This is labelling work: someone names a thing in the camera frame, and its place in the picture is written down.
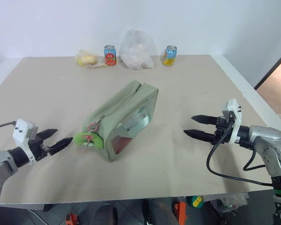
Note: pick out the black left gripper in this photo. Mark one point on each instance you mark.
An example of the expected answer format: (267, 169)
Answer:
(39, 148)

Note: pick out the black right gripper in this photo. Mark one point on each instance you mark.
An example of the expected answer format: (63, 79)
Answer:
(221, 131)

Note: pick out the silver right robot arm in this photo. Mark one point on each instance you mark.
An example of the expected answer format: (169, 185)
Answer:
(269, 145)

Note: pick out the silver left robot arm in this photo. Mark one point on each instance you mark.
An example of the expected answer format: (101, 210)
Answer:
(0, 164)

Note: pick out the green zippered pouch bag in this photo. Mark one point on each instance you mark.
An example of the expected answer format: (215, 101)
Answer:
(121, 100)

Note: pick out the green and yellow round object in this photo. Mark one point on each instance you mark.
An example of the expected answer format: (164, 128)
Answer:
(194, 201)

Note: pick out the yellow and blue drink can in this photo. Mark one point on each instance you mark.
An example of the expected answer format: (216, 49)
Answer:
(169, 57)

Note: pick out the crumpled clear plastic bag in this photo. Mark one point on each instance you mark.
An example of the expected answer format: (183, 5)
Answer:
(229, 202)

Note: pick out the small orange and black tool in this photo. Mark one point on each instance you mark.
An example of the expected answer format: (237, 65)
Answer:
(72, 219)

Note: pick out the tall orange and black tool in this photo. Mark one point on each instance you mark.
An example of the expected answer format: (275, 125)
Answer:
(180, 213)

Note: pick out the clear bag with yellow fruit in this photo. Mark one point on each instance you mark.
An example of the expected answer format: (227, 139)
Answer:
(100, 63)

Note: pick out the black rounded shape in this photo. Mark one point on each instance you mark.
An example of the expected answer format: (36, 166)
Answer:
(106, 214)

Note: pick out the dark brown cylinder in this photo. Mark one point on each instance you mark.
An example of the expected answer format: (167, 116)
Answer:
(161, 212)

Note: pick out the white translucent plastic bag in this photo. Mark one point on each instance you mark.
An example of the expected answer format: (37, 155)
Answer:
(135, 56)

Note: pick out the red and blue drink can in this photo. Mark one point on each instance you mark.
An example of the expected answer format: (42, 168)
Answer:
(110, 57)

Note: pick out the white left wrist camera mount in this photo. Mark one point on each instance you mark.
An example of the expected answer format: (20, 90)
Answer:
(21, 131)

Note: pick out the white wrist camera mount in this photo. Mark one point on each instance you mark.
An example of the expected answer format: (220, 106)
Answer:
(21, 131)
(234, 110)

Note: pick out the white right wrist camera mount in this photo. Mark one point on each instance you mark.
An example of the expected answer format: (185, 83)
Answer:
(234, 110)

